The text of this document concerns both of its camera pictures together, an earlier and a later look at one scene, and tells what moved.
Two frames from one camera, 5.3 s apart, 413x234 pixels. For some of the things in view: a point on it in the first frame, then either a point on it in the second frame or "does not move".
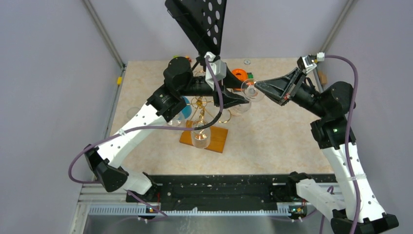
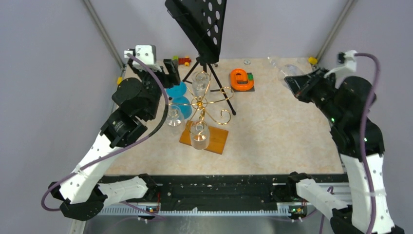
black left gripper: (232, 99) → (172, 79)
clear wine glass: (177, 120) does not move
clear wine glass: (200, 138) does not move
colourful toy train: (181, 59) does not move
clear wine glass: (251, 91) → (289, 66)
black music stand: (202, 22) does not move
